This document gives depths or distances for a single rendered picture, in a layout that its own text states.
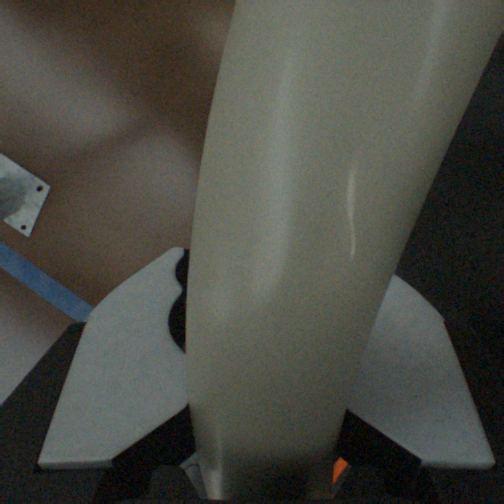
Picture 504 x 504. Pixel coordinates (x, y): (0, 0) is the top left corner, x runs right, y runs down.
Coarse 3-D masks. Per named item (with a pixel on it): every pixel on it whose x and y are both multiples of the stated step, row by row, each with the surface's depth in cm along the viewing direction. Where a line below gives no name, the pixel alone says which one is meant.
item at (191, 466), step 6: (192, 456) 92; (186, 462) 93; (192, 462) 91; (198, 462) 91; (186, 468) 91; (192, 468) 89; (198, 468) 89; (192, 474) 87; (198, 474) 88; (192, 480) 86; (198, 480) 87; (198, 486) 85; (204, 486) 87; (198, 492) 84; (204, 492) 85; (204, 498) 84
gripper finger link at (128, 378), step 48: (144, 288) 10; (96, 336) 9; (144, 336) 9; (96, 384) 7; (144, 384) 7; (48, 432) 6; (96, 432) 6; (144, 432) 6; (192, 432) 7; (144, 480) 7
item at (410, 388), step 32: (384, 320) 9; (416, 320) 9; (384, 352) 8; (416, 352) 8; (448, 352) 8; (384, 384) 7; (416, 384) 7; (448, 384) 7; (352, 416) 7; (384, 416) 7; (416, 416) 7; (448, 416) 7; (352, 448) 7; (384, 448) 6; (416, 448) 6; (448, 448) 6; (480, 448) 6; (384, 480) 7
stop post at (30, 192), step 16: (0, 160) 103; (0, 176) 105; (16, 176) 105; (32, 176) 105; (0, 192) 99; (16, 192) 104; (32, 192) 107; (48, 192) 107; (0, 208) 97; (16, 208) 107; (32, 208) 109; (16, 224) 112; (32, 224) 111
